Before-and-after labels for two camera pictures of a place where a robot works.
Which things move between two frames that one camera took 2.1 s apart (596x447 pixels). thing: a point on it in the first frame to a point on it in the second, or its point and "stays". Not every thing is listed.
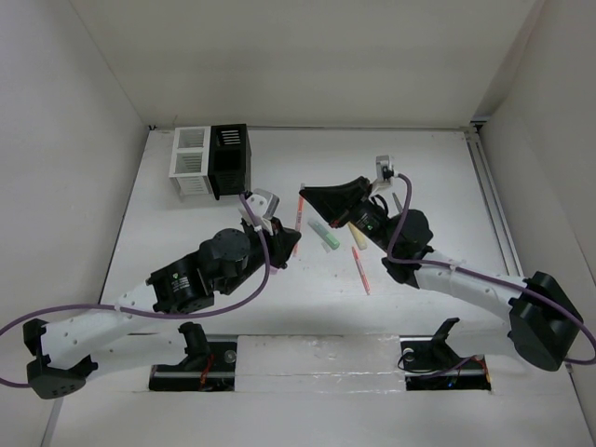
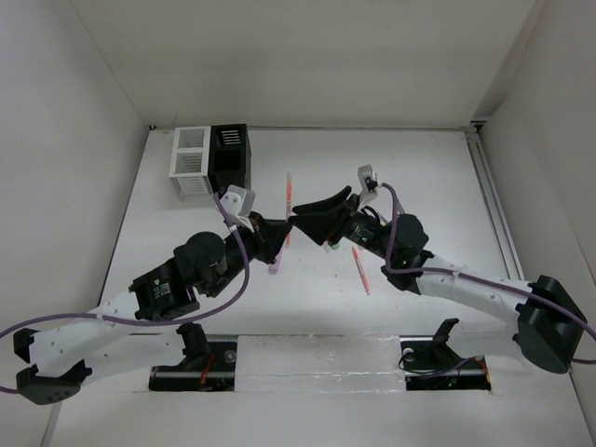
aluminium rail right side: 494,203 stays
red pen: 361,271 stays
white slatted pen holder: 190,161 stays
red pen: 299,221 to 289,202
